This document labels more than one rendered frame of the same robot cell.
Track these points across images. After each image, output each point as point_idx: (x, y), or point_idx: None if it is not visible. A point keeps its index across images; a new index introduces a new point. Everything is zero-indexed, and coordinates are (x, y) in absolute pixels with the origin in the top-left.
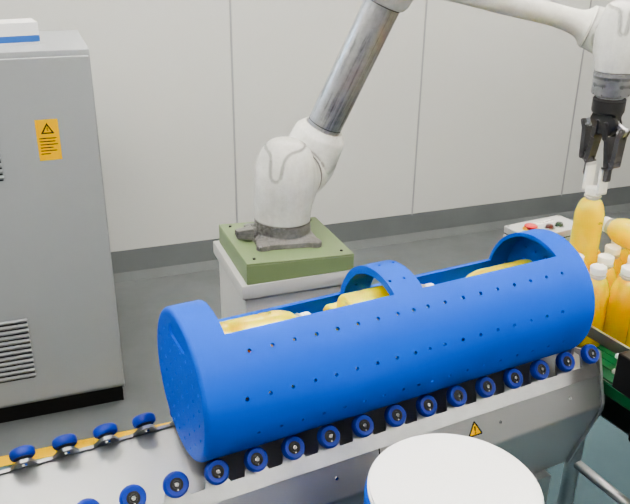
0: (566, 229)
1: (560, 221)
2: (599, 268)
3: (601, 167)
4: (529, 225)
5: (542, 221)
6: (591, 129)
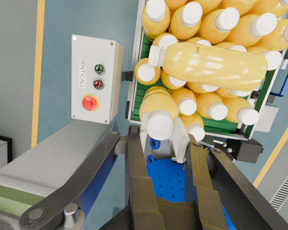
0: (111, 70)
1: (97, 66)
2: (199, 137)
3: (184, 168)
4: (89, 107)
5: (80, 73)
6: (88, 189)
